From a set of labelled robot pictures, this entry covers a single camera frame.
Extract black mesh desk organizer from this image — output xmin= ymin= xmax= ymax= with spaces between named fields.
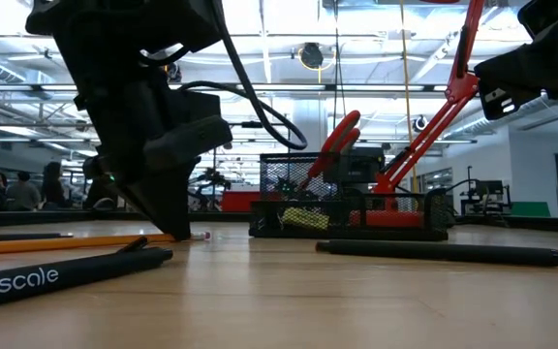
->
xmin=248 ymin=152 xmax=451 ymax=242

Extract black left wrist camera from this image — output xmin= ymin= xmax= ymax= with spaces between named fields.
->
xmin=174 ymin=89 xmax=223 ymax=128

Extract yellow hanging cord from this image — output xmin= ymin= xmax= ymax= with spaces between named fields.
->
xmin=399 ymin=0 xmax=419 ymax=193

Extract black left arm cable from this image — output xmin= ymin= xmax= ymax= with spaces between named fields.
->
xmin=138 ymin=0 xmax=309 ymax=152

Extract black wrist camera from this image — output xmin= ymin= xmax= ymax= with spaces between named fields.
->
xmin=517 ymin=0 xmax=558 ymax=39
xmin=174 ymin=89 xmax=223 ymax=128

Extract black hanging cable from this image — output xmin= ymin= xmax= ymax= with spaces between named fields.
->
xmin=330 ymin=0 xmax=352 ymax=148

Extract green panel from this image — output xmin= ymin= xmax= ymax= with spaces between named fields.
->
xmin=510 ymin=201 xmax=552 ymax=218

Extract red-handled scissors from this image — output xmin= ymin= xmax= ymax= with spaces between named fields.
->
xmin=299 ymin=110 xmax=362 ymax=191

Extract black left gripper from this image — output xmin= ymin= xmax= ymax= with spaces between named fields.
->
xmin=84 ymin=79 xmax=234 ymax=242

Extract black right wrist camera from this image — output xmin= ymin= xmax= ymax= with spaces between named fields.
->
xmin=517 ymin=0 xmax=558 ymax=39

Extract black background workstation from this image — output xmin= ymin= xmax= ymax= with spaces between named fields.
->
xmin=459 ymin=165 xmax=513 ymax=217

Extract matte black pen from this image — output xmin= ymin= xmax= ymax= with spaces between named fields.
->
xmin=0 ymin=232 xmax=75 ymax=243
xmin=0 ymin=236 xmax=175 ymax=312
xmin=314 ymin=238 xmax=558 ymax=269

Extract yellow-green eraser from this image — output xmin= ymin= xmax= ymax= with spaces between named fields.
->
xmin=280 ymin=206 xmax=331 ymax=232

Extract yellow pencil with pink eraser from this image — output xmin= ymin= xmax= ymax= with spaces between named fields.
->
xmin=0 ymin=231 xmax=213 ymax=258

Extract red storage box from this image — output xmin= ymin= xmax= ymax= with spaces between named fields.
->
xmin=220 ymin=190 xmax=262 ymax=213

